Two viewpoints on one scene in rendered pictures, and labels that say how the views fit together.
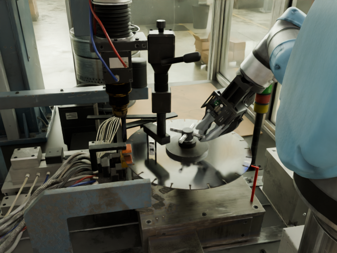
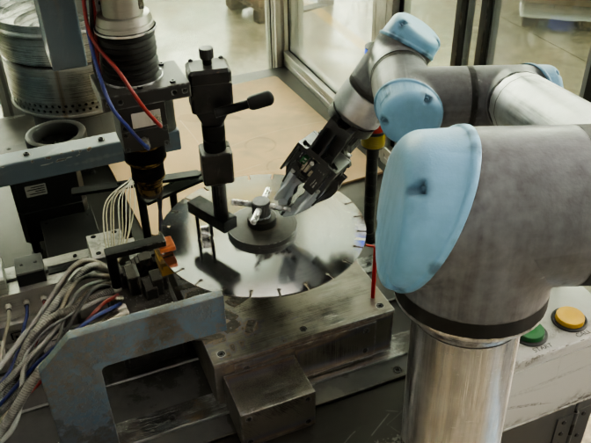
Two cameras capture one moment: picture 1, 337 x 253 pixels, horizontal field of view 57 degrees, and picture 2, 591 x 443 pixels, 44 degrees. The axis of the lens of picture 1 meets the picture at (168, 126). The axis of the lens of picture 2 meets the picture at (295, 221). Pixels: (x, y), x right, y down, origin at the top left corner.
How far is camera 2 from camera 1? 0.35 m
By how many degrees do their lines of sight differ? 11
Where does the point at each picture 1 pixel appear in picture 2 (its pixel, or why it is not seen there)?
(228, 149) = (328, 221)
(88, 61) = (39, 75)
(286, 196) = not seen: hidden behind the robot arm
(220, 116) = (312, 179)
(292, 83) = (383, 214)
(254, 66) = (353, 102)
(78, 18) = (57, 42)
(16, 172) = not seen: outside the picture
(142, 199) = (212, 321)
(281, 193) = not seen: hidden behind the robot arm
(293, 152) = (385, 277)
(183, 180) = (267, 283)
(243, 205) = (361, 306)
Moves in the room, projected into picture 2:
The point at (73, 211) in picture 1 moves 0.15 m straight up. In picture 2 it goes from (113, 355) to (92, 265)
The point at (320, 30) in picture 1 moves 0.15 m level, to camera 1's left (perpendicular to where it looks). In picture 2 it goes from (395, 187) to (180, 214)
